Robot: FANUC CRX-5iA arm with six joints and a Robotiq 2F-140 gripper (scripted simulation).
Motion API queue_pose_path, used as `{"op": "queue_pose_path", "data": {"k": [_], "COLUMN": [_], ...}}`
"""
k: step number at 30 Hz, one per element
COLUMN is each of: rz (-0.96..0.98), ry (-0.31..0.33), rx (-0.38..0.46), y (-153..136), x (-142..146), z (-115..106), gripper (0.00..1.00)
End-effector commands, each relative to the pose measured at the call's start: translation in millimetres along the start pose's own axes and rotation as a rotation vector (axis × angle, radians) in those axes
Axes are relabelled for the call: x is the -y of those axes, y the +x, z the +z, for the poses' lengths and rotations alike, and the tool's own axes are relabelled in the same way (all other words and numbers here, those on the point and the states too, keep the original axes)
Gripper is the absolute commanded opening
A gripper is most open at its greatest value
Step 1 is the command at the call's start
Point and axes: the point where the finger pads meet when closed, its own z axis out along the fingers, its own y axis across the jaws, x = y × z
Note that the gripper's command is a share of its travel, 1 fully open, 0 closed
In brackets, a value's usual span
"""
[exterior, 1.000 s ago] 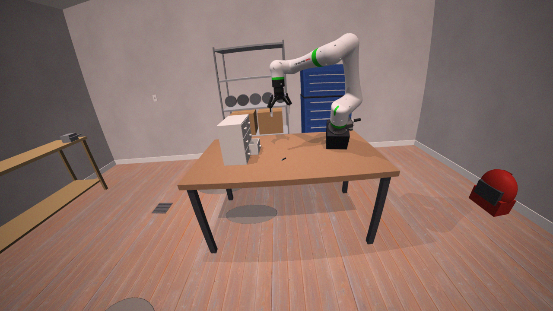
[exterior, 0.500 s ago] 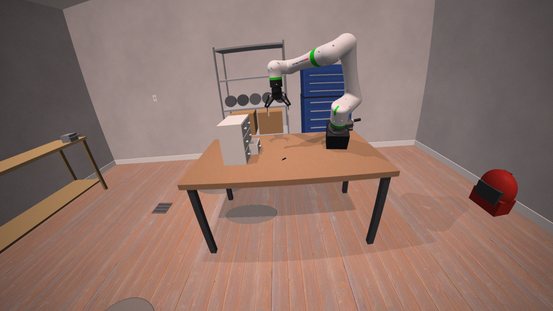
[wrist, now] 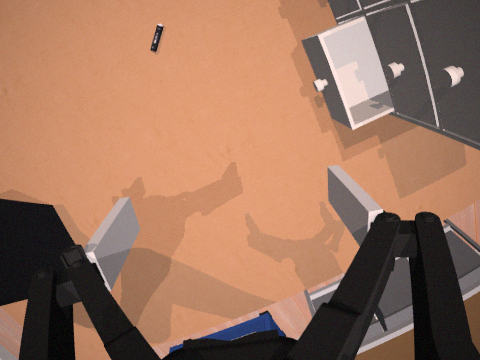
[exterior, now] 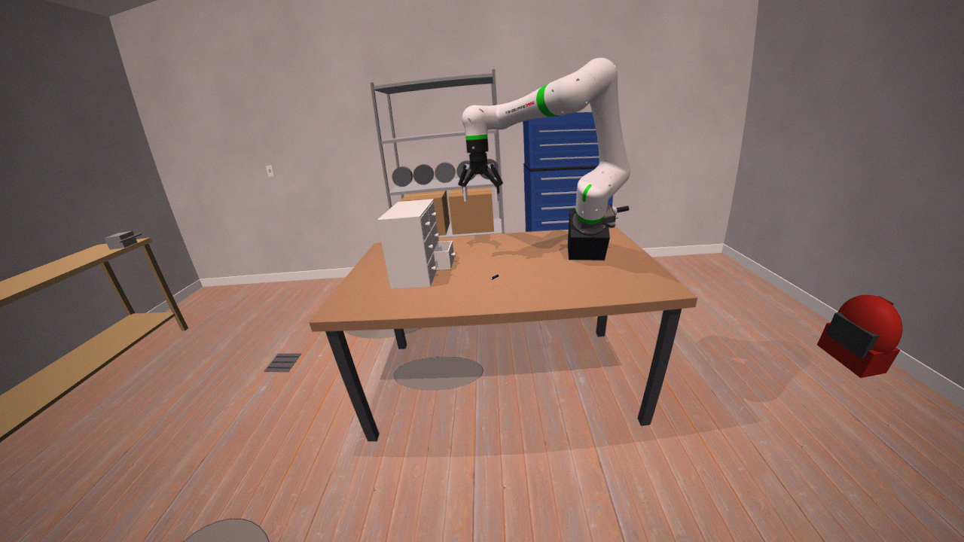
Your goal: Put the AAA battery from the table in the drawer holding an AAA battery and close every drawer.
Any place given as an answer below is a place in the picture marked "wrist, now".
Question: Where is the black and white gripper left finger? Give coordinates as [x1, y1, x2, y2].
[19, 197, 161, 360]

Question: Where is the white chest of drawers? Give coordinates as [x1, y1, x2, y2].
[328, 0, 480, 150]

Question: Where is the black aaa battery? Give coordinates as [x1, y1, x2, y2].
[150, 24, 164, 52]

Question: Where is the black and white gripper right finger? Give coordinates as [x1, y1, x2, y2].
[283, 165, 480, 360]

